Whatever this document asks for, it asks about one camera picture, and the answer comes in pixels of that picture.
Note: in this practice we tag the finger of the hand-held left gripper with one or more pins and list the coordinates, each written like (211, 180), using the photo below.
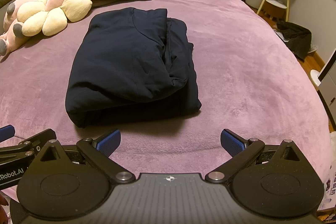
(31, 144)
(6, 132)

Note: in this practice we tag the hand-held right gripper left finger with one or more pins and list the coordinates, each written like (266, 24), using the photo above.
(109, 142)

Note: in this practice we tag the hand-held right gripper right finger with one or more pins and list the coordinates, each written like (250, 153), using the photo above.
(232, 142)

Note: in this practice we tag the navy blue zip jacket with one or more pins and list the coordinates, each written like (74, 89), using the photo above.
(126, 64)

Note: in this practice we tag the person's left hand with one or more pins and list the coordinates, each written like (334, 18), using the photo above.
(3, 201)

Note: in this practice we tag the pink plush toy grey hooves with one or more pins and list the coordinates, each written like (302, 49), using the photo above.
(13, 40)

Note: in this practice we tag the printed cardboard box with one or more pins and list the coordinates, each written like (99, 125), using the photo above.
(328, 187)

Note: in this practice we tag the black bag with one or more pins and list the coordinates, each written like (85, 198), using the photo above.
(295, 39)

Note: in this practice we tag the white panel with dark edge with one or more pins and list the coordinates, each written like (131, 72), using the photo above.
(328, 66)

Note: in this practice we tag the brown round footed basket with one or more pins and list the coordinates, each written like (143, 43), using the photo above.
(274, 10)

